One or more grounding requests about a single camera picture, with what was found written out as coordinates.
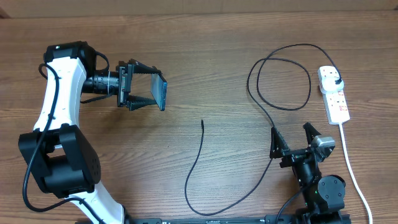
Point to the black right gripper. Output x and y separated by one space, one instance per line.
278 149

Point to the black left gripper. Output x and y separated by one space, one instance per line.
135 102

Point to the black Samsung Galaxy smartphone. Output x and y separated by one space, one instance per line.
158 89

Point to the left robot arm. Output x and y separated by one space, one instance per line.
58 155

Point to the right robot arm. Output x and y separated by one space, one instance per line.
323 195

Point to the white USB charger plug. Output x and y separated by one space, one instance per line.
331 84

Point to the white power strip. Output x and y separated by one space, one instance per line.
335 103

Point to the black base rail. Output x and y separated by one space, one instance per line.
217 221

